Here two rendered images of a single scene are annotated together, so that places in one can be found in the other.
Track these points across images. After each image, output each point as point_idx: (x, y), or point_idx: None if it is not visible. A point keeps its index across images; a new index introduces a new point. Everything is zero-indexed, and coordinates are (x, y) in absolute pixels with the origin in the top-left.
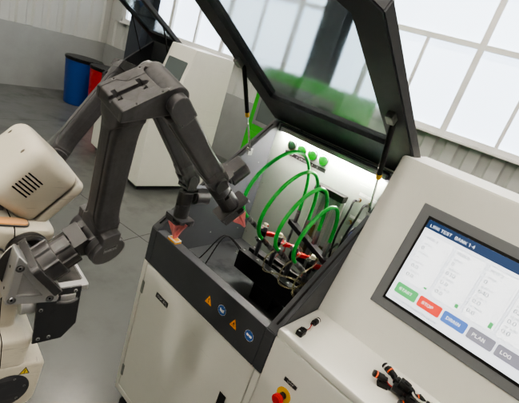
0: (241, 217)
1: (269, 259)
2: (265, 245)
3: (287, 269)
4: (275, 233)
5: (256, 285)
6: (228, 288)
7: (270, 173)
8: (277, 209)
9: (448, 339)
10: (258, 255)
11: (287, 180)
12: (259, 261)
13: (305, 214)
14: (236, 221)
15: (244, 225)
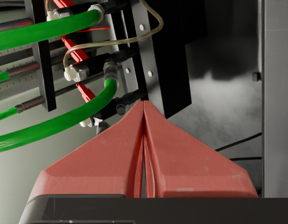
0: (124, 152)
1: (129, 64)
2: (116, 71)
3: (112, 2)
4: (54, 34)
5: (186, 35)
6: (279, 28)
7: (24, 204)
8: (60, 143)
9: None
10: (140, 86)
11: (5, 174)
12: (149, 67)
13: (22, 101)
14: (210, 155)
15: (141, 107)
